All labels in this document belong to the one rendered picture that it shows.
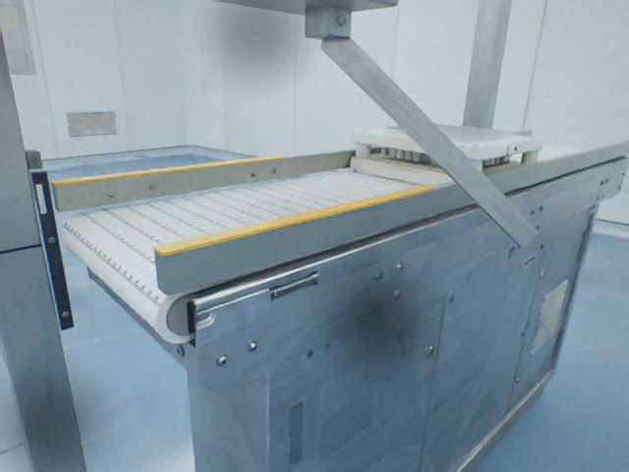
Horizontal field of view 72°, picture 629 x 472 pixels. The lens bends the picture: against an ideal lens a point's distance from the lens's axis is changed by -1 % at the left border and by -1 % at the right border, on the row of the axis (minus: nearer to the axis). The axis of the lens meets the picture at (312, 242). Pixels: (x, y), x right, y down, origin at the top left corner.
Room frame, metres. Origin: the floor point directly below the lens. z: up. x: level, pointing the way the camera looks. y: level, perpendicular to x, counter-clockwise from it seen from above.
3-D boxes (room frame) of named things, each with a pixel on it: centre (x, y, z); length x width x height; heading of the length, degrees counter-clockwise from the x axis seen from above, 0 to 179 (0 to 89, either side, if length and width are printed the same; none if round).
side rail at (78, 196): (0.94, -0.18, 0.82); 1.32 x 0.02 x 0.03; 134
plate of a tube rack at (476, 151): (0.80, -0.24, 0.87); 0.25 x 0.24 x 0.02; 44
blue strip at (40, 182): (0.48, 0.31, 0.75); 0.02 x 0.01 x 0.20; 134
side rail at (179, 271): (0.74, -0.37, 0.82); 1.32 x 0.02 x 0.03; 134
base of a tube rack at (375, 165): (0.80, -0.24, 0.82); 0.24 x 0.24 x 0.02; 44
